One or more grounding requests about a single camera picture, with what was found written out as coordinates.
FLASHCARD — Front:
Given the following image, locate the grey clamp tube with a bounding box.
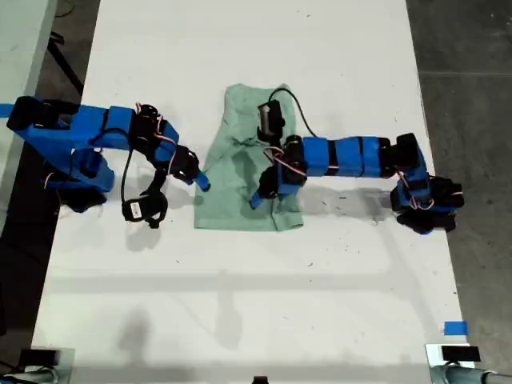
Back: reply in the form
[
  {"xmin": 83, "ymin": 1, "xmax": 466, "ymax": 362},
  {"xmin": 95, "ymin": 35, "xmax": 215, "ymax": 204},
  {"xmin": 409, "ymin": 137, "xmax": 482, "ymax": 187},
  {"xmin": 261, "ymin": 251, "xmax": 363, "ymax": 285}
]
[
  {"xmin": 434, "ymin": 362, "xmax": 512, "ymax": 384},
  {"xmin": 0, "ymin": 367, "xmax": 59, "ymax": 384}
]

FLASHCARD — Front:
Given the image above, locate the pale side table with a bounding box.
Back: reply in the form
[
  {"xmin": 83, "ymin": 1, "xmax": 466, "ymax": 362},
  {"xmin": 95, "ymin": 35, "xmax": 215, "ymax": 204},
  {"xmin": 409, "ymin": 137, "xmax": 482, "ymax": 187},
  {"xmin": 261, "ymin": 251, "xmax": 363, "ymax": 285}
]
[{"xmin": 0, "ymin": 0, "xmax": 59, "ymax": 237}]

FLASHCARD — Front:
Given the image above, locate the pale green T-shirt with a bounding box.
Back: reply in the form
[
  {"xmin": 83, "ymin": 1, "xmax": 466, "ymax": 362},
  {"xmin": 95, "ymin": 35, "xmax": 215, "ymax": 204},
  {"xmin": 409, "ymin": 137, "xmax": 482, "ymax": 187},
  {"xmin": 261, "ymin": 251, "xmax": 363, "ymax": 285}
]
[{"xmin": 193, "ymin": 82, "xmax": 304, "ymax": 233}]

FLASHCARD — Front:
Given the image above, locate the black camera cable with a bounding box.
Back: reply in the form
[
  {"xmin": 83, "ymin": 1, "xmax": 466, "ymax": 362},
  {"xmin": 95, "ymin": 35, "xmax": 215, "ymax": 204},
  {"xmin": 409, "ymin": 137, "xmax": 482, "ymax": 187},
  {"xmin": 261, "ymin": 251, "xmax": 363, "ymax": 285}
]
[
  {"xmin": 88, "ymin": 126, "xmax": 137, "ymax": 207},
  {"xmin": 268, "ymin": 87, "xmax": 319, "ymax": 139}
]

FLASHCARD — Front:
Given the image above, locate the black stand leg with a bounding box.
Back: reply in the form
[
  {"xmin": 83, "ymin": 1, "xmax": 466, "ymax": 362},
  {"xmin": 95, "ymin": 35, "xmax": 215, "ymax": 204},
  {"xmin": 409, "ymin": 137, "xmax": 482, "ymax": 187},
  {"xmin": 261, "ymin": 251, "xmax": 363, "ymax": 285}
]
[{"xmin": 46, "ymin": 34, "xmax": 85, "ymax": 97}]

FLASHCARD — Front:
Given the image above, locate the small black box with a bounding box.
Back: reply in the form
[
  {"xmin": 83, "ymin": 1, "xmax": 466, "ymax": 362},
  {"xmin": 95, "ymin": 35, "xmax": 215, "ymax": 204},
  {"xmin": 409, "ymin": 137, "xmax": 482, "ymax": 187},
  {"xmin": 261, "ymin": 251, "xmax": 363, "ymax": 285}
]
[
  {"xmin": 441, "ymin": 346, "xmax": 481, "ymax": 363},
  {"xmin": 18, "ymin": 349, "xmax": 60, "ymax": 367}
]

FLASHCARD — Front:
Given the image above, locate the black camera box grey face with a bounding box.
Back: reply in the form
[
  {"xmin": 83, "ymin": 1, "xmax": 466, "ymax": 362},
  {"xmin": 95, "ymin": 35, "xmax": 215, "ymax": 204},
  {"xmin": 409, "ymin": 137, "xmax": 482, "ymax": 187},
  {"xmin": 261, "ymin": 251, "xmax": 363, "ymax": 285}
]
[{"xmin": 256, "ymin": 99, "xmax": 288, "ymax": 150}]

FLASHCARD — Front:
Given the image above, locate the black camera box with label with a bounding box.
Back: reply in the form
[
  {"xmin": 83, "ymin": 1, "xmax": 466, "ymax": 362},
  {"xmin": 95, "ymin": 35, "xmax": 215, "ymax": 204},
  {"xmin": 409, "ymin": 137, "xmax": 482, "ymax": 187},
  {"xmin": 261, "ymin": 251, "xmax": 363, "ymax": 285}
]
[{"xmin": 121, "ymin": 166, "xmax": 169, "ymax": 230}]

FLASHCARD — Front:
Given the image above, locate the silver metal plate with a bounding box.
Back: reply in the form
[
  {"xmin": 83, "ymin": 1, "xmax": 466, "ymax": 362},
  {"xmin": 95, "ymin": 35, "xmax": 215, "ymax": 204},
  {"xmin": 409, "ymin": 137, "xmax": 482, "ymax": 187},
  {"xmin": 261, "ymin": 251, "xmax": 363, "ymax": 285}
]
[
  {"xmin": 30, "ymin": 346, "xmax": 76, "ymax": 384},
  {"xmin": 425, "ymin": 342, "xmax": 481, "ymax": 384}
]

